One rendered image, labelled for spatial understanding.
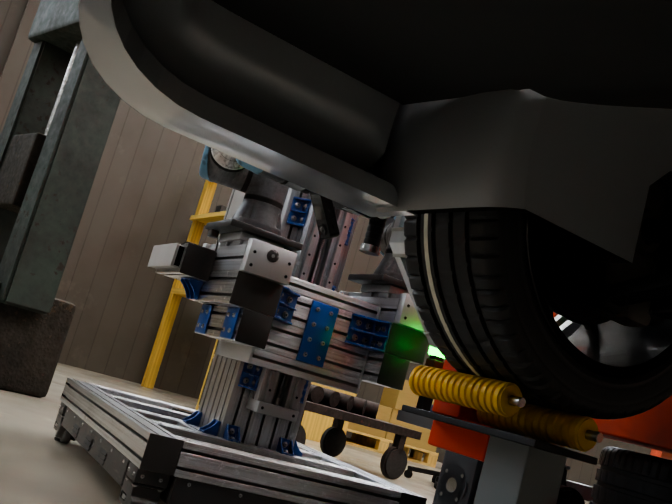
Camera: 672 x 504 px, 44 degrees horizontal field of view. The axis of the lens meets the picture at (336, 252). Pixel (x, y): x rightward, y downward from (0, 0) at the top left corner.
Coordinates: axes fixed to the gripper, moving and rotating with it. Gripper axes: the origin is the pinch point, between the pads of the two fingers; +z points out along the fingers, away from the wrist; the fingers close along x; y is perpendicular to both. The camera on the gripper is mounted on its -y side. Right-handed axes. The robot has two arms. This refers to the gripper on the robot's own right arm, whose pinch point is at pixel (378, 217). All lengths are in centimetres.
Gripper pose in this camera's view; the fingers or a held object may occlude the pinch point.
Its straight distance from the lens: 180.5
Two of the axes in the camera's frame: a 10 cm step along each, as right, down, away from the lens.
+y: 2.7, -9.5, 1.6
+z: 7.9, 3.1, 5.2
